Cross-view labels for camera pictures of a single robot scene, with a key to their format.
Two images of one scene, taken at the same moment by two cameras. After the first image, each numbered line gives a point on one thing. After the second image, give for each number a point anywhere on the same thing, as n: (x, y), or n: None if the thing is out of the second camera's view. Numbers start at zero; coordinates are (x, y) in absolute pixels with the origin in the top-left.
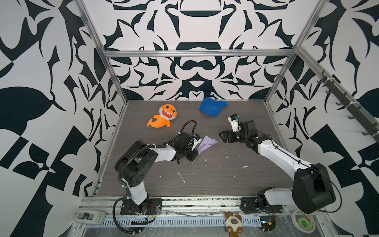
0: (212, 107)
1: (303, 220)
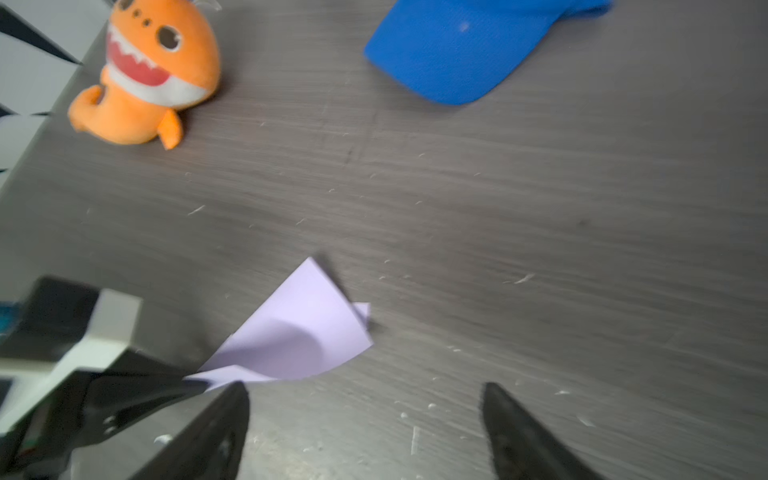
0: (459, 51)
1: None
